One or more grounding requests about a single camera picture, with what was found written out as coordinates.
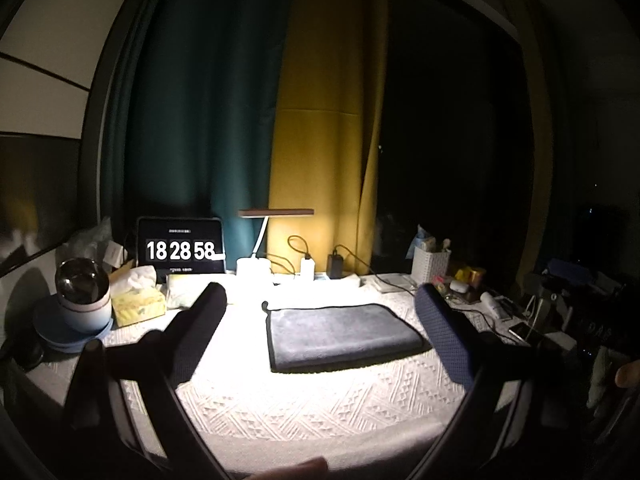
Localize white small bottle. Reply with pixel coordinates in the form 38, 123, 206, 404
480, 292, 509, 320

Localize smartphone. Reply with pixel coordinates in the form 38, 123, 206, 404
508, 322, 539, 347

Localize yellow tissue box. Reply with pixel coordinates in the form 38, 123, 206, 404
110, 266, 166, 328

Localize gold small jar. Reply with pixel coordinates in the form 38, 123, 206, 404
454, 266, 485, 289

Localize white woven basket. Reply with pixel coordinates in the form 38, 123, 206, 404
410, 247, 450, 285

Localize white knitted tablecloth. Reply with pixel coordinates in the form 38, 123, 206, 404
24, 273, 532, 476

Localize black tablet clock display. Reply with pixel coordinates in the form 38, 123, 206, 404
136, 217, 227, 276

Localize white desk lamp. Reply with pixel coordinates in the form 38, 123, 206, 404
235, 208, 314, 278

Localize blue plate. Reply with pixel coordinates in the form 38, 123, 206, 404
32, 295, 113, 354

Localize grey folded towel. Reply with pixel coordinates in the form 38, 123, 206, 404
265, 304, 432, 374

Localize white power adapter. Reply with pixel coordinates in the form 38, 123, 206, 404
299, 255, 316, 282

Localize black power adapter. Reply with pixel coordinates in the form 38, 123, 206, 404
326, 252, 344, 280

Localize yellow curtain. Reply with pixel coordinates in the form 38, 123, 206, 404
267, 0, 388, 273

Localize teal curtain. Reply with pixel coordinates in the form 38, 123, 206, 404
100, 0, 292, 269

